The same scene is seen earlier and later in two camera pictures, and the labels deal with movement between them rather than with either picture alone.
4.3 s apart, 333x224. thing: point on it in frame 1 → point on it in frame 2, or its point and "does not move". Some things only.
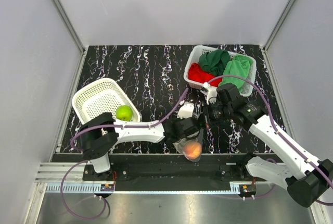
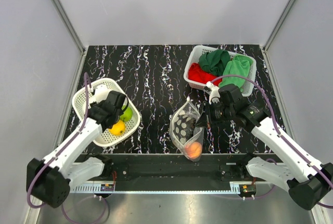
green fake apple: (124, 113) does not move
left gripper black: (174, 120) → (99, 105)
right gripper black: (208, 121) does not move
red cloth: (196, 73) does not move
